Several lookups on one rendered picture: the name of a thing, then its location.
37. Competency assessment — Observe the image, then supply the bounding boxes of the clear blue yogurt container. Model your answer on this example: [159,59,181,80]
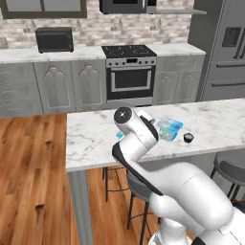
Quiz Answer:
[155,117,185,143]

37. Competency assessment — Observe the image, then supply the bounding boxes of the steel oven with black hob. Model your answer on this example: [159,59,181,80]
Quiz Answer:
[100,44,158,108]

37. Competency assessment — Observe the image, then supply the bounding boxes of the grey cupboard run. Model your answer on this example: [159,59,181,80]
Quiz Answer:
[0,58,108,120]
[152,54,207,106]

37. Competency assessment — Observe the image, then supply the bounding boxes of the black bar stool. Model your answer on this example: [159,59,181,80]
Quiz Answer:
[209,152,245,207]
[101,165,130,203]
[125,170,162,245]

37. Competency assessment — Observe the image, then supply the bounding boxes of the grey steel fridge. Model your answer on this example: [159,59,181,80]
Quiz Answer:
[187,0,245,102]

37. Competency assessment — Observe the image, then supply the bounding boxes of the black microwave oven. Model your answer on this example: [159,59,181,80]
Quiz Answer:
[99,0,158,15]

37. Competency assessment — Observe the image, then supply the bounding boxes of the black toaster oven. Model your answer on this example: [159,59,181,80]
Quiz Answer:
[34,26,76,55]

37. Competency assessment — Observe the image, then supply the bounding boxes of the dark framed window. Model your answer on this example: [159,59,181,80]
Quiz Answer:
[0,0,88,20]

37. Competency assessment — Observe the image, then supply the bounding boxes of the small grey box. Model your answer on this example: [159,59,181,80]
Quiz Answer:
[0,36,10,50]

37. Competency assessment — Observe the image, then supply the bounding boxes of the grey wall shelf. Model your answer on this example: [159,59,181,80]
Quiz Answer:
[155,8,208,16]

